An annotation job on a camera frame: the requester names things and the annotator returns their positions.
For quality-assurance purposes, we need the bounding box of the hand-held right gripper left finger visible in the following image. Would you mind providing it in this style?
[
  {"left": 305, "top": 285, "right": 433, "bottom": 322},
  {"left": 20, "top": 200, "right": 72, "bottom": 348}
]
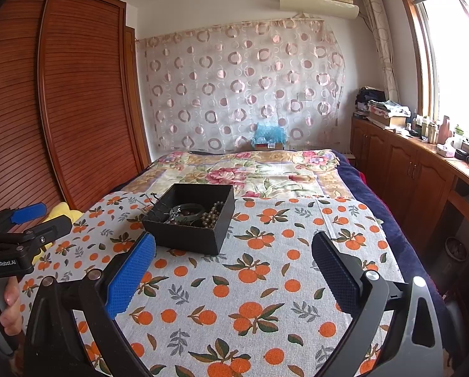
[{"left": 24, "top": 232, "right": 157, "bottom": 377}]

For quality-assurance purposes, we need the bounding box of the pink bottle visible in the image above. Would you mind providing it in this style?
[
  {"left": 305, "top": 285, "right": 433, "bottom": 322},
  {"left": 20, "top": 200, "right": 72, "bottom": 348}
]
[{"left": 439, "top": 116, "right": 452, "bottom": 146}]

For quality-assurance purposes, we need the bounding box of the wooden slatted wardrobe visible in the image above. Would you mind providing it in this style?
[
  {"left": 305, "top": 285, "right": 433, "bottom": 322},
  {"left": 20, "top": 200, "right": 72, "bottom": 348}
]
[{"left": 0, "top": 0, "right": 152, "bottom": 244}]

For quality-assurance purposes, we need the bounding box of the round waste bin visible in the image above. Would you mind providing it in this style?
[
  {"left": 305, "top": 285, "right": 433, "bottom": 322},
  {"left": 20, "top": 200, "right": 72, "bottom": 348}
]
[{"left": 444, "top": 236, "right": 469, "bottom": 262}]

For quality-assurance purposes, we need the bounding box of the wooden side cabinet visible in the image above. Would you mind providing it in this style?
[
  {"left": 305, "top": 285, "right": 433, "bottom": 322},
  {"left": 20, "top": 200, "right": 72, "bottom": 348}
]
[{"left": 350, "top": 114, "right": 469, "bottom": 295}]

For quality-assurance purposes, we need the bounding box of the open box of papers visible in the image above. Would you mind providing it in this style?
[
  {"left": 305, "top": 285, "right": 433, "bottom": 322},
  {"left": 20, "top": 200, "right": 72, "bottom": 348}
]
[{"left": 367, "top": 100, "right": 412, "bottom": 129}]

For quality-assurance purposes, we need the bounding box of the blue crinkled bag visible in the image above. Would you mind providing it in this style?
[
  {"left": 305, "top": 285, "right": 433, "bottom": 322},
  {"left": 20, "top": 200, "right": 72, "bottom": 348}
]
[{"left": 252, "top": 123, "right": 287, "bottom": 145}]

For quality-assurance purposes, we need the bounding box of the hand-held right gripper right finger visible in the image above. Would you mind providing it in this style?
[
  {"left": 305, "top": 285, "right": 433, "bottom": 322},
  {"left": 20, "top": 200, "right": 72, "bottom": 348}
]
[{"left": 311, "top": 232, "right": 443, "bottom": 377}]

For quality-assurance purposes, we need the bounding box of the pale green jade bangle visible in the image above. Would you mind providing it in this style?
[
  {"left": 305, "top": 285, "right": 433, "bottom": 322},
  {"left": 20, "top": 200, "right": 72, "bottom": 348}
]
[{"left": 169, "top": 203, "right": 206, "bottom": 221}]

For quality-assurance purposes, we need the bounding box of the yellow pillow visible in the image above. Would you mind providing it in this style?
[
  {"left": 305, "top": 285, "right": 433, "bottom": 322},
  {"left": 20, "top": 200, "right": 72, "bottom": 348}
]
[{"left": 30, "top": 202, "right": 84, "bottom": 260}]

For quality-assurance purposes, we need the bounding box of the wooden framed window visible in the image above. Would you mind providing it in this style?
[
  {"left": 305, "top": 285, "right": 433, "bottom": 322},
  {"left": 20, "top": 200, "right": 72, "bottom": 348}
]
[{"left": 394, "top": 0, "right": 469, "bottom": 154}]

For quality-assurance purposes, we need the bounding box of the beige window curtain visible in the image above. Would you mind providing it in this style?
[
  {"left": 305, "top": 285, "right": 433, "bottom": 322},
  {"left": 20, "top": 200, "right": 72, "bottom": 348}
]
[{"left": 358, "top": 0, "right": 400, "bottom": 105}]

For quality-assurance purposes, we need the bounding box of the black cardboard box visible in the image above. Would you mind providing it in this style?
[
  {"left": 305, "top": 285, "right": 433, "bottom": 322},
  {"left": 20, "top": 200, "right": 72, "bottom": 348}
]
[{"left": 141, "top": 183, "right": 235, "bottom": 256}]

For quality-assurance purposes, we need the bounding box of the floral blanket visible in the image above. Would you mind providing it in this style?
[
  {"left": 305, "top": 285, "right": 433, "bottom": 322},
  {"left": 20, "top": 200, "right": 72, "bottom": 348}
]
[{"left": 122, "top": 149, "right": 355, "bottom": 201}]

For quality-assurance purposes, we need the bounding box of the navy blue blanket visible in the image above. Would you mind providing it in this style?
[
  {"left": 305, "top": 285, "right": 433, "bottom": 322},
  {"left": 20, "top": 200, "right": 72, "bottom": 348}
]
[{"left": 331, "top": 149, "right": 451, "bottom": 323}]

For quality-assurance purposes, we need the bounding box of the person's left hand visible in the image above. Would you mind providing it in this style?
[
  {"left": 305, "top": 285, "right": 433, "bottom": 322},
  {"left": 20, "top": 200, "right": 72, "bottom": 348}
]
[{"left": 0, "top": 276, "right": 23, "bottom": 336}]

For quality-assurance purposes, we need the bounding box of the pearl necklace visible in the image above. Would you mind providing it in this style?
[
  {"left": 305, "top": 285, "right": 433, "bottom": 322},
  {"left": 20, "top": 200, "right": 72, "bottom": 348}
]
[{"left": 197, "top": 200, "right": 224, "bottom": 229}]

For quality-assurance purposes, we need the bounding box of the sheer circle pattern curtain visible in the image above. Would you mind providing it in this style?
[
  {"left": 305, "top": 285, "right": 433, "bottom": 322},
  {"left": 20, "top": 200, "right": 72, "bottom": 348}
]
[{"left": 136, "top": 18, "right": 345, "bottom": 152}]

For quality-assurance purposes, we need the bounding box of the stack of dark clothes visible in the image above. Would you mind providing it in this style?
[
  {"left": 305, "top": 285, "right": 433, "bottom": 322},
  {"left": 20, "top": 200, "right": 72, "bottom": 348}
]
[{"left": 356, "top": 86, "right": 386, "bottom": 112}]

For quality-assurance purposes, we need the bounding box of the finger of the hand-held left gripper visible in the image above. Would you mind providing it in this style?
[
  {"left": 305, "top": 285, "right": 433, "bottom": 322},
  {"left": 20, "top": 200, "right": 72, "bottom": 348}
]
[
  {"left": 0, "top": 216, "right": 73, "bottom": 258},
  {"left": 0, "top": 203, "right": 48, "bottom": 237}
]

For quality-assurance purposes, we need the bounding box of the orange fruit print bedsheet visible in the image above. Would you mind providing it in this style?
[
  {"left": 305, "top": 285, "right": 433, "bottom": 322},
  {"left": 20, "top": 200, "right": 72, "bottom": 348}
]
[{"left": 18, "top": 192, "right": 410, "bottom": 377}]

